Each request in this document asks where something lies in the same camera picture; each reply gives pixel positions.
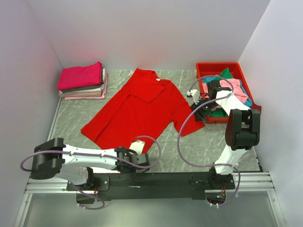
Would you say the light blue t-shirt in bin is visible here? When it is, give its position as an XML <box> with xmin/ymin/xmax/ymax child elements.
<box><xmin>202</xmin><ymin>77</ymin><xmax>252</xmax><ymax>107</ymax></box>

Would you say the folded light pink t-shirt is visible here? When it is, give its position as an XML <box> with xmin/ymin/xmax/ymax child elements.
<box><xmin>62</xmin><ymin>79</ymin><xmax>108</xmax><ymax>100</ymax></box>

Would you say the aluminium frame rail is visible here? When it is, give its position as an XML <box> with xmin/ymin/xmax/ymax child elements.
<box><xmin>25</xmin><ymin>171</ymin><xmax>274</xmax><ymax>193</ymax></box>

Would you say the green t-shirt in bin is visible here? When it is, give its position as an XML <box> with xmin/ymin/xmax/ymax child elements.
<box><xmin>210</xmin><ymin>68</ymin><xmax>233</xmax><ymax>118</ymax></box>

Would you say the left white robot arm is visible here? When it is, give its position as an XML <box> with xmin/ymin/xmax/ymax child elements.
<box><xmin>30</xmin><ymin>138</ymin><xmax>150</xmax><ymax>190</ymax></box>

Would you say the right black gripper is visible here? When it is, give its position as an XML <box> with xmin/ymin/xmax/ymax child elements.
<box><xmin>190</xmin><ymin>97</ymin><xmax>219</xmax><ymax>123</ymax></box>

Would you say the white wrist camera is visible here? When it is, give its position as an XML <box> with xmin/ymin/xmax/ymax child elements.
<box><xmin>129</xmin><ymin>140</ymin><xmax>145</xmax><ymax>154</ymax></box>
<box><xmin>187</xmin><ymin>89</ymin><xmax>201</xmax><ymax>104</ymax></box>

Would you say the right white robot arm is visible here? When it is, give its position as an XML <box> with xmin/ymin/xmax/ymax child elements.
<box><xmin>187</xmin><ymin>79</ymin><xmax>261</xmax><ymax>189</ymax></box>

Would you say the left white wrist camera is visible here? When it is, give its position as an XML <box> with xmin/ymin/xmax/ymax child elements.
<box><xmin>129</xmin><ymin>140</ymin><xmax>145</xmax><ymax>154</ymax></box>

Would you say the dark red t-shirt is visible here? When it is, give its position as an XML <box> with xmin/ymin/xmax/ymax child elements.
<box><xmin>250</xmin><ymin>104</ymin><xmax>262</xmax><ymax>112</ymax></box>

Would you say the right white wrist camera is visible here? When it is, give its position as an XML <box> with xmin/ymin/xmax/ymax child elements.
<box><xmin>187</xmin><ymin>89</ymin><xmax>201</xmax><ymax>104</ymax></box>

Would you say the folded magenta t-shirt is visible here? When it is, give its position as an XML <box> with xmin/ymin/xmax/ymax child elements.
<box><xmin>57</xmin><ymin>61</ymin><xmax>102</xmax><ymax>91</ymax></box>

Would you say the pink t-shirt in bin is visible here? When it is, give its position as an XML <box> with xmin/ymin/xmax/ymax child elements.
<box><xmin>212</xmin><ymin>79</ymin><xmax>251</xmax><ymax>114</ymax></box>

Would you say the red plastic bin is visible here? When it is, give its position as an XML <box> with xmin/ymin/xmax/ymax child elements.
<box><xmin>196</xmin><ymin>62</ymin><xmax>255</xmax><ymax>124</ymax></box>

